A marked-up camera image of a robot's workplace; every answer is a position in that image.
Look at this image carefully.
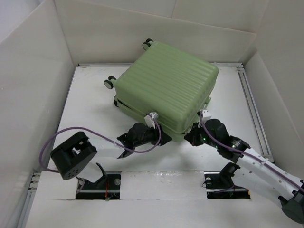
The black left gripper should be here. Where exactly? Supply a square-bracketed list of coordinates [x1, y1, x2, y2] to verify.
[133, 122, 171, 147]

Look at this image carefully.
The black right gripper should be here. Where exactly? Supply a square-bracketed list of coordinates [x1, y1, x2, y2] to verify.
[183, 122, 219, 149]

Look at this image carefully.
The green suitcase blue lining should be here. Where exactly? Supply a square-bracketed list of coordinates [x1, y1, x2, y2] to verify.
[104, 39, 219, 142]

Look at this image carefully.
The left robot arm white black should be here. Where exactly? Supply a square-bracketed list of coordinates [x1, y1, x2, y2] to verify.
[50, 123, 172, 180]

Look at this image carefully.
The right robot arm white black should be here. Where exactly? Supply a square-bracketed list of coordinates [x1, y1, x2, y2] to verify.
[184, 119, 304, 224]

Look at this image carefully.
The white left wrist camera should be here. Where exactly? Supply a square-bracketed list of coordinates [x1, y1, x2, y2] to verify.
[144, 112, 159, 129]

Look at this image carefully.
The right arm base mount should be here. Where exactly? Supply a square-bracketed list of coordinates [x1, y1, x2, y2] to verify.
[201, 162, 251, 200]

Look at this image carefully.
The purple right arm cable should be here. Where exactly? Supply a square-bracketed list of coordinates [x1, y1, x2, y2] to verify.
[199, 111, 304, 193]

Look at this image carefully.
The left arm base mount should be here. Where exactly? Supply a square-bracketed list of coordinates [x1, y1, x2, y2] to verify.
[76, 163, 122, 201]

